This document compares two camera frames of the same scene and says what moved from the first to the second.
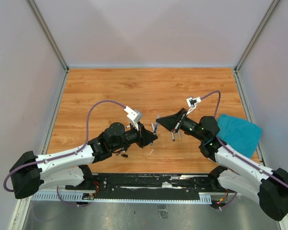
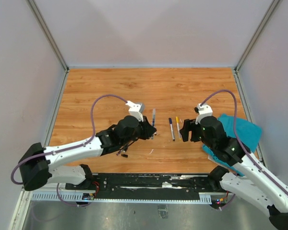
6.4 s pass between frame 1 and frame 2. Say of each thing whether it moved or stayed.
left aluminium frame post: stayed
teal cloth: stayed
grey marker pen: moved
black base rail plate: stayed
